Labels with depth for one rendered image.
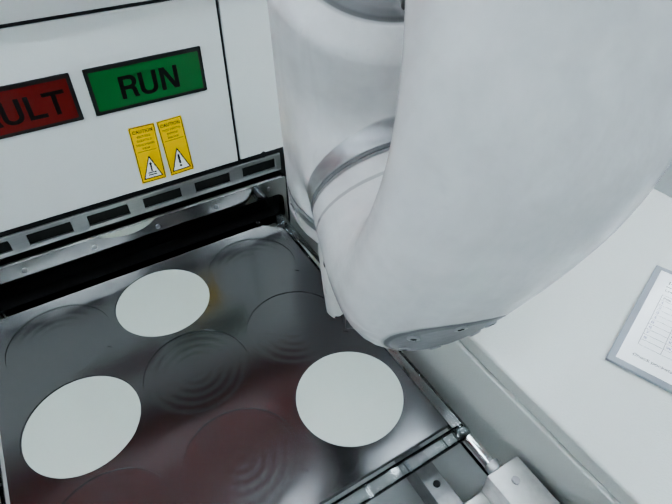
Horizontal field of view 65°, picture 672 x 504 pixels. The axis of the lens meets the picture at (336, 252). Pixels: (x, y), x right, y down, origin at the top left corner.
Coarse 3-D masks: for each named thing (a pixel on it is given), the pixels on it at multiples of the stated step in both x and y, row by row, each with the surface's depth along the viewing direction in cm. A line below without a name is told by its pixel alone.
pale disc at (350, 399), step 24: (336, 360) 52; (360, 360) 52; (312, 384) 50; (336, 384) 50; (360, 384) 50; (384, 384) 50; (312, 408) 48; (336, 408) 48; (360, 408) 48; (384, 408) 48; (312, 432) 46; (336, 432) 46; (360, 432) 46; (384, 432) 46
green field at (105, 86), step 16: (144, 64) 53; (160, 64) 53; (176, 64) 54; (192, 64) 55; (96, 80) 51; (112, 80) 52; (128, 80) 53; (144, 80) 54; (160, 80) 54; (176, 80) 55; (192, 80) 56; (96, 96) 52; (112, 96) 53; (128, 96) 54; (144, 96) 54; (160, 96) 55
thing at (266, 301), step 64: (192, 256) 64; (256, 256) 64; (0, 320) 56; (64, 320) 56; (256, 320) 56; (320, 320) 56; (0, 384) 50; (64, 384) 50; (192, 384) 50; (256, 384) 50; (128, 448) 45; (192, 448) 45; (256, 448) 45; (320, 448) 45; (384, 448) 45
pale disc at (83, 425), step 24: (72, 384) 50; (96, 384) 50; (120, 384) 50; (48, 408) 48; (72, 408) 48; (96, 408) 48; (120, 408) 48; (24, 432) 46; (48, 432) 46; (72, 432) 46; (96, 432) 46; (120, 432) 46; (24, 456) 45; (48, 456) 45; (72, 456) 45; (96, 456) 45
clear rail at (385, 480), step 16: (448, 432) 46; (464, 432) 46; (432, 448) 45; (448, 448) 45; (400, 464) 44; (416, 464) 44; (368, 480) 43; (384, 480) 43; (400, 480) 44; (352, 496) 42; (368, 496) 42
